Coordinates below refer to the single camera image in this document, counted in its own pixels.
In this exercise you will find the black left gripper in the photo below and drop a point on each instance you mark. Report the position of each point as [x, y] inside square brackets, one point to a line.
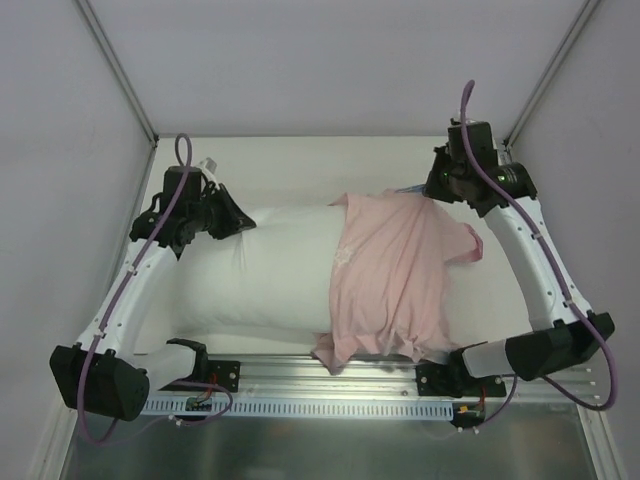
[220, 211]

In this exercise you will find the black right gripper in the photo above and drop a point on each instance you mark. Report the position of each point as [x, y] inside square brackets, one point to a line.
[439, 182]

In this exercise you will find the white pillow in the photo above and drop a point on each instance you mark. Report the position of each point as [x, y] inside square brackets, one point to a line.
[261, 290]

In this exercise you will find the purple Elsa print pillowcase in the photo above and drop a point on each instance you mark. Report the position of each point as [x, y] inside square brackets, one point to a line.
[390, 278]

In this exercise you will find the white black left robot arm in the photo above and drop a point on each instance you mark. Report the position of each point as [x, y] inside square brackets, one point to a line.
[100, 373]

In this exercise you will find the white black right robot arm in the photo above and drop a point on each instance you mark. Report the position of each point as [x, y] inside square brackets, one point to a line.
[565, 331]

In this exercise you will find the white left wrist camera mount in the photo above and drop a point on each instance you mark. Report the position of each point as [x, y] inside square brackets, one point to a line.
[208, 167]

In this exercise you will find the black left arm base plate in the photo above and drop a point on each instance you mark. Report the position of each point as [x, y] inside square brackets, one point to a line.
[223, 373]

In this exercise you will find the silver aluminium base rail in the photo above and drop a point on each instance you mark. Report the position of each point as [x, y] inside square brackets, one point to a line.
[368, 378]

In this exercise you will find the right aluminium corner post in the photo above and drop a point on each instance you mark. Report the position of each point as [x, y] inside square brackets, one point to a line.
[568, 41]

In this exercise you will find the aluminium corner post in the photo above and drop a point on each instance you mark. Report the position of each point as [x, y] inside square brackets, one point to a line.
[100, 36]
[568, 41]

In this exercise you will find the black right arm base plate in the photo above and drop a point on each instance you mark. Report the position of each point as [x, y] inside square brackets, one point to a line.
[441, 380]

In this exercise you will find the white slotted cable duct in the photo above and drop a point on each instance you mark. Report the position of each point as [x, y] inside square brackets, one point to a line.
[249, 407]

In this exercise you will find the left aluminium corner post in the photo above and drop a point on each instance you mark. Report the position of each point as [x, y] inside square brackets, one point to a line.
[100, 36]

